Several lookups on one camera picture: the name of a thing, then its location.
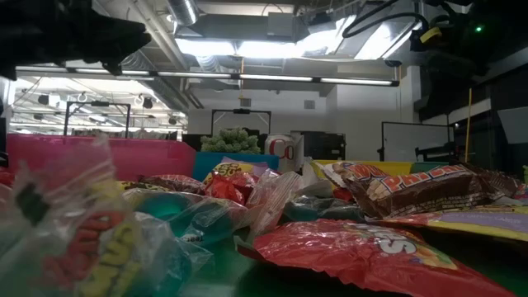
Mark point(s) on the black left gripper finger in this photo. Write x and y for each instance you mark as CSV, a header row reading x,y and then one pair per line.
x,y
119,39

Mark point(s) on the red Skittles packet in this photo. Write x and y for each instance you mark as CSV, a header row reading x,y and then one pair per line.
x,y
6,179
350,255
224,187

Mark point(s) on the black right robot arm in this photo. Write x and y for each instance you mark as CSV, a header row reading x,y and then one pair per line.
x,y
513,24

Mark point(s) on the small red candy packet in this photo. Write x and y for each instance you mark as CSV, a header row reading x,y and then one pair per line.
x,y
340,194

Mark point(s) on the white red candy wrapper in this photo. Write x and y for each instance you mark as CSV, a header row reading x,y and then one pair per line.
x,y
317,187

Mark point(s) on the pink plastic bin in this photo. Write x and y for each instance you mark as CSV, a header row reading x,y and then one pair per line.
x,y
144,158

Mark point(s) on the teal plastic bin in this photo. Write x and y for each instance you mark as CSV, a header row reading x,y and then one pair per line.
x,y
425,167

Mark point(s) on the yellow plastic basket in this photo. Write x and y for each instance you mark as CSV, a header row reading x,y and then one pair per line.
x,y
392,167

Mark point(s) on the grey square air vent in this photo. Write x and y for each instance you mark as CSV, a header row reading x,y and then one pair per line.
x,y
309,104
245,102

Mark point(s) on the brown PayDay packet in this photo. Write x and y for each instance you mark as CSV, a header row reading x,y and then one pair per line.
x,y
433,194

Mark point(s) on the blue plastic bin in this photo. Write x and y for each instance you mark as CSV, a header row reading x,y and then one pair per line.
x,y
206,163

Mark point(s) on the artificial green succulent plant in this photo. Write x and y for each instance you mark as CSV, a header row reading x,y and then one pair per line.
x,y
231,142

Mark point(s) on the long LED light bar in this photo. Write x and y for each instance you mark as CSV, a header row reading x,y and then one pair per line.
x,y
272,77

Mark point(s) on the black cabinet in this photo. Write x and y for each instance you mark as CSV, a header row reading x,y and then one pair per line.
x,y
326,146

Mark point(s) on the clear blue gummy bag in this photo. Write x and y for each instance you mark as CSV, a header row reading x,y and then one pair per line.
x,y
173,206

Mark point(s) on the clear gummy rings bag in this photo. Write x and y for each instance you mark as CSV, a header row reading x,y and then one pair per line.
x,y
82,247

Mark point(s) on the clear orange gummy bag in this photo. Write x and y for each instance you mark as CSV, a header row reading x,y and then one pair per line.
x,y
268,202

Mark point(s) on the black metal rig frame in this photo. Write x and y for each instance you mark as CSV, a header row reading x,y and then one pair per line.
x,y
241,111
99,103

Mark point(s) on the silver ventilation duct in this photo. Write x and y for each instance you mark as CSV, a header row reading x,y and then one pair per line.
x,y
183,10

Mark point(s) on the white board black frame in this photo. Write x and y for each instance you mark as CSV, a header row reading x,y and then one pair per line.
x,y
412,142

